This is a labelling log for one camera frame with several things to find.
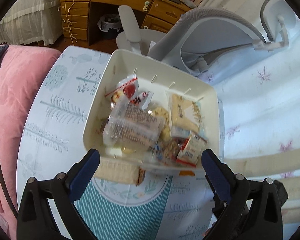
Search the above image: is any white lace covered furniture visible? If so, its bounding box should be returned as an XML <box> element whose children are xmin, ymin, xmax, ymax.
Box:
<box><xmin>0</xmin><ymin>0</ymin><xmax>63</xmax><ymax>46</ymax></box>

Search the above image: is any pink quilt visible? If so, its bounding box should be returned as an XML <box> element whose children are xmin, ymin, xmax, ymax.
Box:
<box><xmin>0</xmin><ymin>44</ymin><xmax>63</xmax><ymax>240</ymax></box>

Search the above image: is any large yellow cracker bag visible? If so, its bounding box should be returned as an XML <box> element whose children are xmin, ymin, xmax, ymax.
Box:
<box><xmin>166</xmin><ymin>92</ymin><xmax>207</xmax><ymax>140</ymax></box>

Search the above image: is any floral curtain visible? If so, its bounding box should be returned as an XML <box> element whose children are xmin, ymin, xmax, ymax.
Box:
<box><xmin>201</xmin><ymin>0</ymin><xmax>300</xmax><ymax>239</ymax></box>

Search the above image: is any white red small sachet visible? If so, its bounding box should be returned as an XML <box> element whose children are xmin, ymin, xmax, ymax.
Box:
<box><xmin>176</xmin><ymin>131</ymin><xmax>207</xmax><ymax>167</ymax></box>

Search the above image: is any white plastic storage bin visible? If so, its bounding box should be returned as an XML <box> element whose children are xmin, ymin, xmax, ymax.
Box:
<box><xmin>83</xmin><ymin>49</ymin><xmax>219</xmax><ymax>175</ymax></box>

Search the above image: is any red apple snack packet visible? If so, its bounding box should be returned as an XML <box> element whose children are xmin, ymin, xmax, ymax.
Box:
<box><xmin>104</xmin><ymin>74</ymin><xmax>139</xmax><ymax>103</ymax></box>

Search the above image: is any white orange snack bar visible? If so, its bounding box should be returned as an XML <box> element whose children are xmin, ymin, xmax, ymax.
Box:
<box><xmin>179</xmin><ymin>170</ymin><xmax>195</xmax><ymax>177</ymax></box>

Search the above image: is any black cable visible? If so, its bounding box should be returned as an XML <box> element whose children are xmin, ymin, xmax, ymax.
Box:
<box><xmin>0</xmin><ymin>115</ymin><xmax>19</xmax><ymax>218</ymax></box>

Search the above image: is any grey office chair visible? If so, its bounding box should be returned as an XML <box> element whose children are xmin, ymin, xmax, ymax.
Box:
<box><xmin>116</xmin><ymin>0</ymin><xmax>296</xmax><ymax>76</ymax></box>

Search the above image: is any clear pastry packet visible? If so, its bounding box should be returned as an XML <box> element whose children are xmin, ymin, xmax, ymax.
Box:
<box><xmin>109</xmin><ymin>96</ymin><xmax>164</xmax><ymax>141</ymax></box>
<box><xmin>102</xmin><ymin>118</ymin><xmax>161</xmax><ymax>151</ymax></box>

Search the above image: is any trash bin with bag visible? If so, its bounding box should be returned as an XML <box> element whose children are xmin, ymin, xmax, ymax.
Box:
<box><xmin>97</xmin><ymin>14</ymin><xmax>122</xmax><ymax>32</ymax></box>

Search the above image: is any nut cluster packet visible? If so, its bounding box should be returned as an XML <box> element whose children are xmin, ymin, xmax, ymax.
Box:
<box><xmin>160</xmin><ymin>139</ymin><xmax>181</xmax><ymax>161</ymax></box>

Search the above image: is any brown paper cracker pack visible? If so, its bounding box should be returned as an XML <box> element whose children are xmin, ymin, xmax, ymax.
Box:
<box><xmin>94</xmin><ymin>158</ymin><xmax>146</xmax><ymax>186</ymax></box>

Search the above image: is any wooden desk with drawers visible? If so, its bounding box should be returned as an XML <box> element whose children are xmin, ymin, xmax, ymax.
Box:
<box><xmin>58</xmin><ymin>0</ymin><xmax>190</xmax><ymax>47</ymax></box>

